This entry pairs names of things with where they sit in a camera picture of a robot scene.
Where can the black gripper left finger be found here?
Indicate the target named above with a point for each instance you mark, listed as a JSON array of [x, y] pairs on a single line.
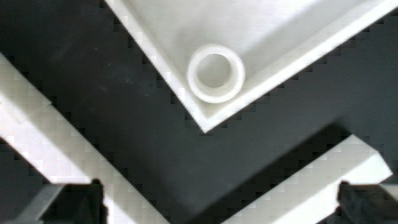
[[66, 204]]

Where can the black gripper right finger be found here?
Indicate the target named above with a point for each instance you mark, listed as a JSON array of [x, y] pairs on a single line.
[[367, 204]]

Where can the white L-shaped obstacle fence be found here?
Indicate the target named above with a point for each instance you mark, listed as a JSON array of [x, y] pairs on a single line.
[[38, 132]]

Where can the white square tabletop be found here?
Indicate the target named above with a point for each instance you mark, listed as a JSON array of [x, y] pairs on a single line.
[[232, 45]]

